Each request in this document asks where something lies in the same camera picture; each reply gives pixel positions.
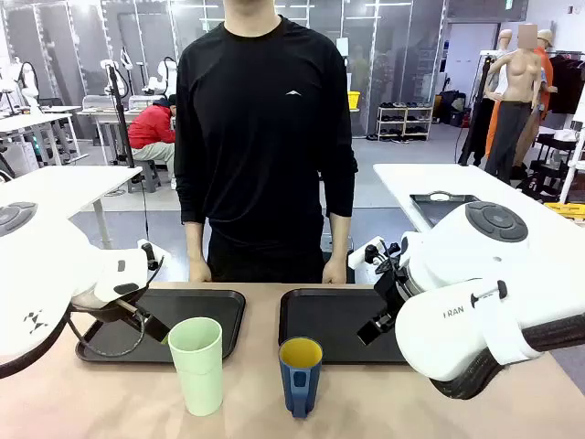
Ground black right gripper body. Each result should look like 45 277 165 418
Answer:
372 267 410 316

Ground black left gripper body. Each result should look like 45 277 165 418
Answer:
116 297 171 345

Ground light green plastic cup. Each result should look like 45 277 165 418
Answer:
167 316 224 417

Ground person's left forearm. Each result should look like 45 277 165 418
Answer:
326 214 352 262

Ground person's right forearm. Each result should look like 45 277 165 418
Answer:
185 221 209 262

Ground person's left hand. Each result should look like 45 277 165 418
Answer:
322 256 348 285

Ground person's right hand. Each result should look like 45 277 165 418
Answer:
188 258 214 284

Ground black plastic serving tray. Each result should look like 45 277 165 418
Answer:
75 287 247 365
278 287 415 366

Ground blue mug yellow inside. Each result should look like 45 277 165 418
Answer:
278 337 324 420

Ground white side table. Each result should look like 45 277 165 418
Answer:
373 163 585 275
0 165 144 251

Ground grey step stool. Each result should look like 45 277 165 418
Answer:
126 158 162 194

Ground white shoe rack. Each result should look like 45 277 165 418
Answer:
377 102 434 142

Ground black bags pile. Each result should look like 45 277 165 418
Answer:
433 90 472 128

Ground yellow crate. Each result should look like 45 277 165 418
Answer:
543 201 585 226

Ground black cart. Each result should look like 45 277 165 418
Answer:
516 130 577 202

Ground person in black shirt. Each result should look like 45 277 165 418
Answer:
173 0 359 284

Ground seated person red jacket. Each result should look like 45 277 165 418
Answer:
127 93 178 188

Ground white background desk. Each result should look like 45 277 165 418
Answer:
77 94 175 166
0 105 90 166

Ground black tripod stand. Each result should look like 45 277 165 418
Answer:
105 63 137 169

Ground bare beige mannequin grey trousers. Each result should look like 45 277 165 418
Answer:
484 22 549 184

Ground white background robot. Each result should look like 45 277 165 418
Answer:
144 57 178 96
99 45 134 98
0 57 41 113

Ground mannequin orange dress and hat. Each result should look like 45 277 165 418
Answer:
532 28 559 124

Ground hanging black garments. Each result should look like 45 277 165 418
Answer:
548 50 585 115

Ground white mannequin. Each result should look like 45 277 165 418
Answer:
484 28 514 97

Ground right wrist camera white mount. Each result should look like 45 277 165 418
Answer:
347 236 403 275

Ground left gripper thin black cable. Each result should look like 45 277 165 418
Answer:
67 310 147 359

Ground black tray with handle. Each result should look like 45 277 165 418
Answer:
409 191 481 229

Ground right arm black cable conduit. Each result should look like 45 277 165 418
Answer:
429 315 585 402

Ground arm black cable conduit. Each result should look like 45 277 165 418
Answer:
429 315 585 402
0 315 69 380

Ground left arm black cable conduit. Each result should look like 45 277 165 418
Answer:
0 315 69 380

